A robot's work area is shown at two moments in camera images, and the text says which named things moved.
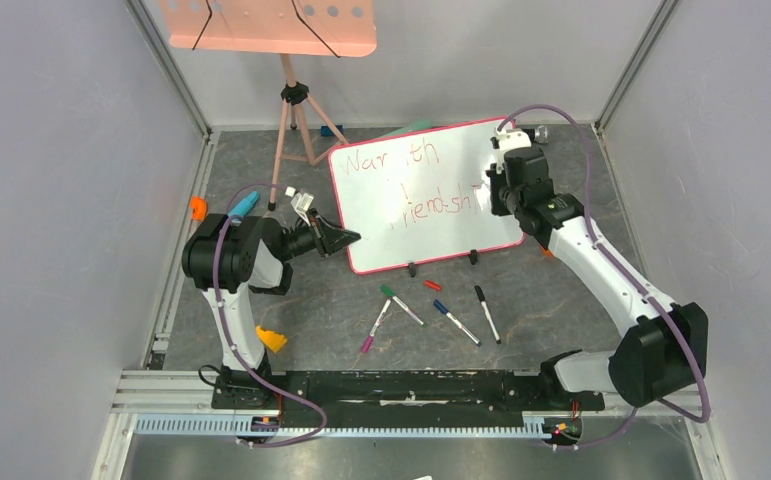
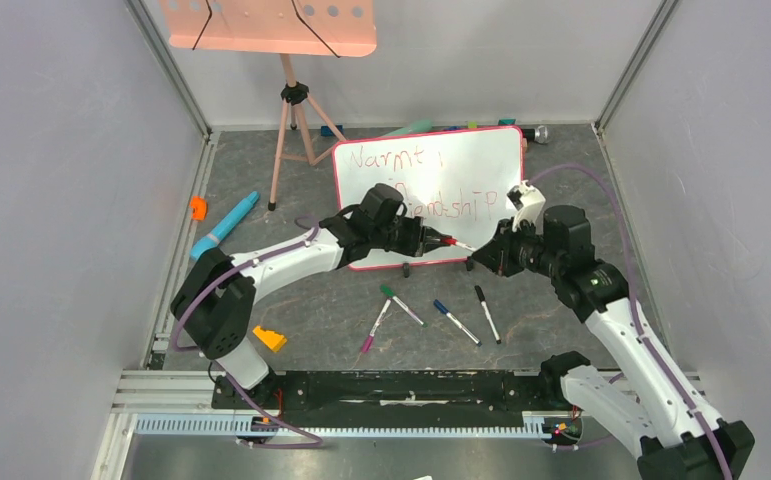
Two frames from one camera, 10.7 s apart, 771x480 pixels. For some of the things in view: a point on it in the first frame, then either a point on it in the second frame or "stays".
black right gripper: [497, 183] to [500, 250]
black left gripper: [326, 238] to [418, 233]
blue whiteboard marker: [449, 315] stays
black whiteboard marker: [484, 305] stays
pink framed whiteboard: [420, 197] stays
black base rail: [400, 398] stays
